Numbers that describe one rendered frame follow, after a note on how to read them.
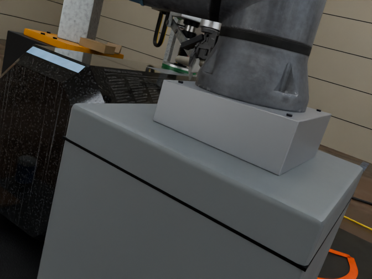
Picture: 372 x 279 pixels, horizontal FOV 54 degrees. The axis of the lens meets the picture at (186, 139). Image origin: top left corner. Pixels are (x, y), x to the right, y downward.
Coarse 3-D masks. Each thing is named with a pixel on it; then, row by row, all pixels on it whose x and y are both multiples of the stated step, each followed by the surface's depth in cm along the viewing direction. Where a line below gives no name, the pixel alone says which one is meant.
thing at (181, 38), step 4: (168, 20) 236; (172, 20) 238; (172, 24) 237; (176, 24) 230; (172, 28) 235; (176, 28) 228; (184, 28) 241; (176, 32) 225; (180, 32) 219; (176, 36) 226; (180, 36) 218; (184, 36) 214; (180, 40) 217; (184, 40) 210; (188, 52) 202; (188, 56) 201
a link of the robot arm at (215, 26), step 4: (204, 20) 143; (208, 20) 142; (200, 24) 145; (204, 24) 143; (208, 24) 143; (212, 24) 142; (216, 24) 143; (220, 24) 144; (208, 28) 144; (212, 28) 143; (216, 28) 143; (220, 28) 145
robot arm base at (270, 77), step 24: (216, 48) 58; (240, 48) 54; (264, 48) 53; (288, 48) 53; (216, 72) 56; (240, 72) 53; (264, 72) 53; (288, 72) 54; (240, 96) 53; (264, 96) 53; (288, 96) 54
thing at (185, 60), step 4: (176, 56) 164; (180, 56) 158; (184, 56) 156; (176, 60) 163; (180, 60) 157; (184, 60) 154; (188, 60) 152; (200, 60) 149; (204, 60) 148; (184, 64) 179; (200, 64) 149
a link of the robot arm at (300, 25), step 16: (224, 0) 54; (240, 0) 53; (256, 0) 52; (272, 0) 52; (288, 0) 51; (304, 0) 52; (320, 0) 53; (224, 16) 57; (240, 16) 54; (256, 16) 53; (272, 16) 52; (288, 16) 52; (304, 16) 53; (320, 16) 55; (256, 32) 53; (272, 32) 52; (288, 32) 53; (304, 32) 54
